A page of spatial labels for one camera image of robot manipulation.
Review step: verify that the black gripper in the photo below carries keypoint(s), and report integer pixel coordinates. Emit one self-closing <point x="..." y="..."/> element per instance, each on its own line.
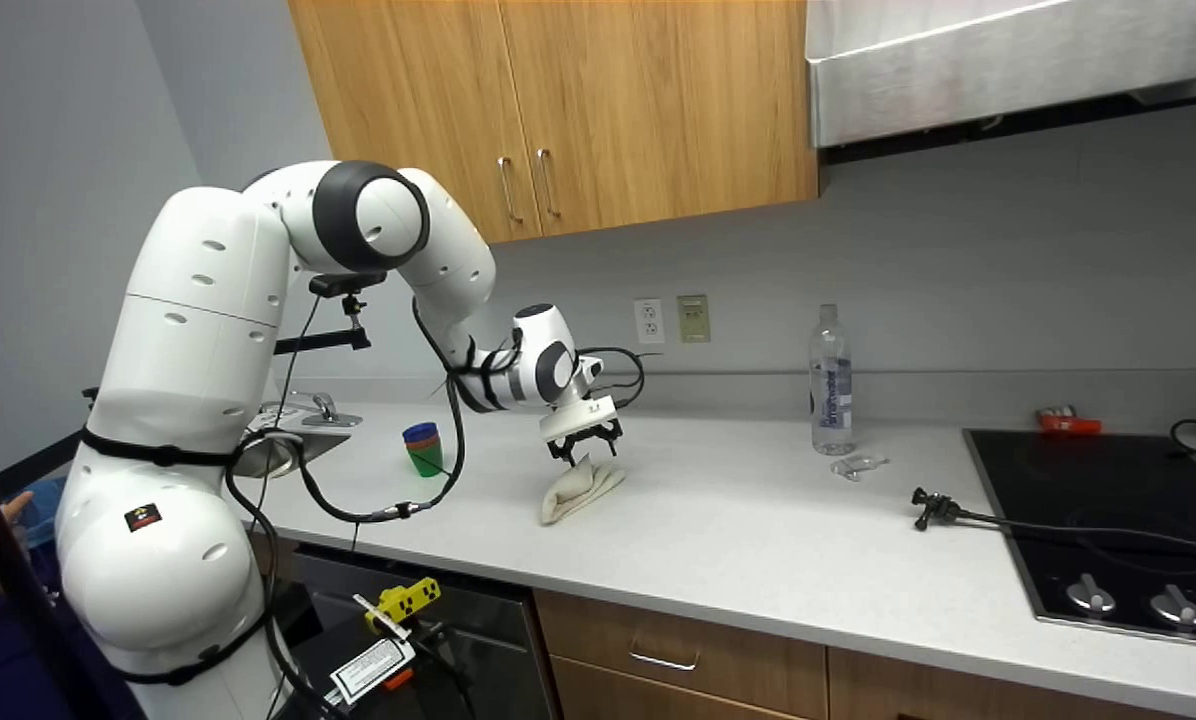
<point x="587" y="443"/>

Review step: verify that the beige cloth towel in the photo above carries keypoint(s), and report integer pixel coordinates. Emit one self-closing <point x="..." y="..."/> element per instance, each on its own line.
<point x="577" y="498"/>

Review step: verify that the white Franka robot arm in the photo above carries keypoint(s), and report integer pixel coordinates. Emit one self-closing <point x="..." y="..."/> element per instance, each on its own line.
<point x="180" y="347"/>

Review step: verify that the white power outlet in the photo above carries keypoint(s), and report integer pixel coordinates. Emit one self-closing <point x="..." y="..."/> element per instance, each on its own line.
<point x="648" y="321"/>

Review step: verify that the stacked blue green cups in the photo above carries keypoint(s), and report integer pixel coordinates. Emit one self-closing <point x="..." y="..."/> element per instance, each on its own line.
<point x="420" y="446"/>

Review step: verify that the wooden base cabinet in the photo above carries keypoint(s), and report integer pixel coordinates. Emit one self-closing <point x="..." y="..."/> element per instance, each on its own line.
<point x="702" y="642"/>

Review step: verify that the yellow tool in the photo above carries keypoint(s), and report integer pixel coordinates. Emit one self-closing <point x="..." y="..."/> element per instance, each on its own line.
<point x="408" y="598"/>

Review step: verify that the clear bottle with blue label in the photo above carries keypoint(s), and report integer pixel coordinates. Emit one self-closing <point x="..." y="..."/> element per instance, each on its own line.
<point x="833" y="400"/>

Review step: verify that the clear plastic wrapper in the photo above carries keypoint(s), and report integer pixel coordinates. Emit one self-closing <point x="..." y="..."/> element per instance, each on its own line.
<point x="860" y="465"/>

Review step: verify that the chrome faucet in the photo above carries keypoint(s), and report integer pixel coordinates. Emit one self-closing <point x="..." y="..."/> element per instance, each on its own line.
<point x="313" y="409"/>

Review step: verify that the steel sink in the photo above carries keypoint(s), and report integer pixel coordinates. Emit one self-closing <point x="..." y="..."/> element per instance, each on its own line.
<point x="290" y="448"/>

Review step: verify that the silver rectangular device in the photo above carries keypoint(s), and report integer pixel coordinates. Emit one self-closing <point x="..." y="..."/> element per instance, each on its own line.
<point x="368" y="667"/>

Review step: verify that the small red orange object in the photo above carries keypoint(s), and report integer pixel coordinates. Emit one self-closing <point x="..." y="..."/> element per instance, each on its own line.
<point x="1071" y="425"/>

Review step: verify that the black glass cooktop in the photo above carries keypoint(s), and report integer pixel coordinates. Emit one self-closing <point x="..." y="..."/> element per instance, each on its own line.
<point x="1103" y="520"/>

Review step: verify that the silver cooktop knob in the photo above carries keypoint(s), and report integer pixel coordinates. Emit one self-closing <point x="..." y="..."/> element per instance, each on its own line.
<point x="1179" y="607"/>
<point x="1089" y="594"/>

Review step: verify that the steel range hood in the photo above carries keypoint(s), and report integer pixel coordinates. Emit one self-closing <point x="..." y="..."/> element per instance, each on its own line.
<point x="1021" y="66"/>

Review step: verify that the black diagonal pole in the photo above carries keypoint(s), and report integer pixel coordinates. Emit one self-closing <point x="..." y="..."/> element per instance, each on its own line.
<point x="23" y="584"/>

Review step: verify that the beige wall plate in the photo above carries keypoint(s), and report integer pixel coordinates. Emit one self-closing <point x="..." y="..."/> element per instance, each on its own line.
<point x="693" y="317"/>

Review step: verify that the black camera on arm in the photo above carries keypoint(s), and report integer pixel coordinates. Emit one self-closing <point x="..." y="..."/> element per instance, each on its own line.
<point x="342" y="281"/>

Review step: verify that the wooden wall cabinet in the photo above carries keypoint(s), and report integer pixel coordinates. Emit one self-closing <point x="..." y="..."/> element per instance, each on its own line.
<point x="558" y="104"/>

